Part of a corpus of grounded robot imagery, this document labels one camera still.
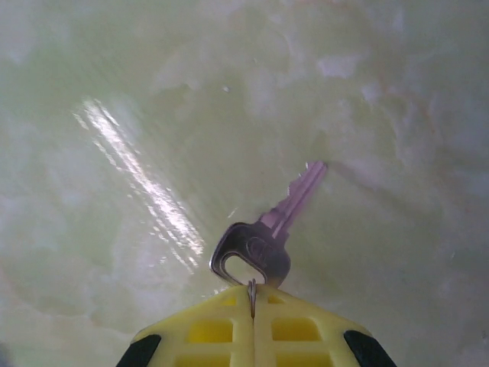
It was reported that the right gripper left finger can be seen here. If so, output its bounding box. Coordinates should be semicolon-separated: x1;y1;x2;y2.
118;284;255;367

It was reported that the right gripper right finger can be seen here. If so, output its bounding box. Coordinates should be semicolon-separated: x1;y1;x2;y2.
251;284;398;367

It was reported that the silver metal key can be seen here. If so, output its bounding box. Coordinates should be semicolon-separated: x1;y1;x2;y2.
209;160;329;288

